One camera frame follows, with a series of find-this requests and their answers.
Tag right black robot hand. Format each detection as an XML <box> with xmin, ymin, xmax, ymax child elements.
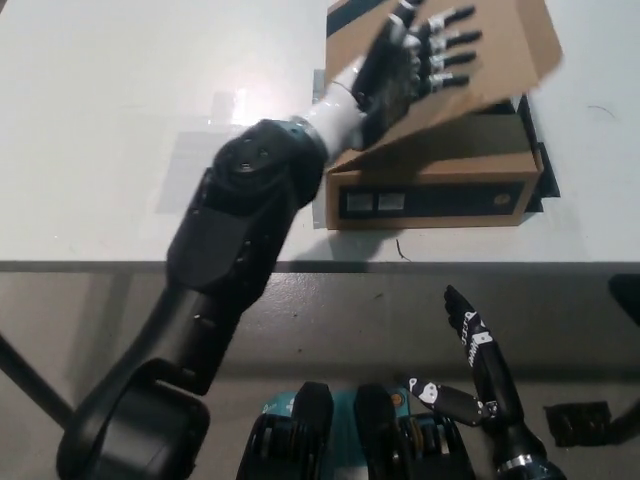
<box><xmin>404</xmin><ymin>284</ymin><xmax>527</xmax><ymax>432</ymax></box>

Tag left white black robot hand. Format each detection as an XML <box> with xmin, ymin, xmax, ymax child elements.
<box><xmin>351</xmin><ymin>0</ymin><xmax>484</xmax><ymax>149</ymax></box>

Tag brown cardboard storage box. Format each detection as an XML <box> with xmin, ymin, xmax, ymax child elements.
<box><xmin>324</xmin><ymin>0</ymin><xmax>564</xmax><ymax>232</ymax></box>

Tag robot legs with teal torso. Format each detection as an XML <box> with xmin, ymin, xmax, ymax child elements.
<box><xmin>242</xmin><ymin>381</ymin><xmax>476</xmax><ymax>480</ymax></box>

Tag black floor tape patch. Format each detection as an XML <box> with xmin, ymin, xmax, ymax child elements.
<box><xmin>543</xmin><ymin>401</ymin><xmax>615</xmax><ymax>447</ymax></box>

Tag black diagonal table leg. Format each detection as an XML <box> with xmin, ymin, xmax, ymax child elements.
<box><xmin>0</xmin><ymin>329</ymin><xmax>77</xmax><ymax>417</ymax></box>

